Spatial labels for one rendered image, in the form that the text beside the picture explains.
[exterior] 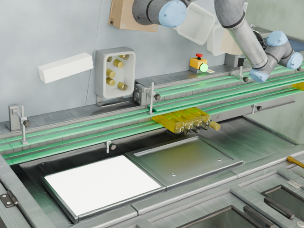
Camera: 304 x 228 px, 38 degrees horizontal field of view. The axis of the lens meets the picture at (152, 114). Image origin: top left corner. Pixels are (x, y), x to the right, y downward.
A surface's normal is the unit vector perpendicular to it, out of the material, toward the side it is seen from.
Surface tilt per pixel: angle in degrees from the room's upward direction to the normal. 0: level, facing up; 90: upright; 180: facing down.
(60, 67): 0
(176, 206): 90
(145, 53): 0
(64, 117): 90
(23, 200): 90
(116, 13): 90
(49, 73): 0
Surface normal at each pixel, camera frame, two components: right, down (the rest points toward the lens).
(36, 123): 0.07, -0.91
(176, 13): 0.53, 0.40
